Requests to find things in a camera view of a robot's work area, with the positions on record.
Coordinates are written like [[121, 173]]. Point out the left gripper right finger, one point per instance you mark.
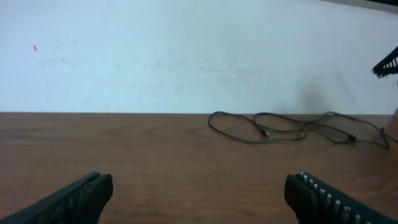
[[316, 202]]

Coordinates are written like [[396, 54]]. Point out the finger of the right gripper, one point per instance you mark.
[[387, 66]]

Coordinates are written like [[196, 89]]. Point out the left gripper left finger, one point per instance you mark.
[[79, 202]]

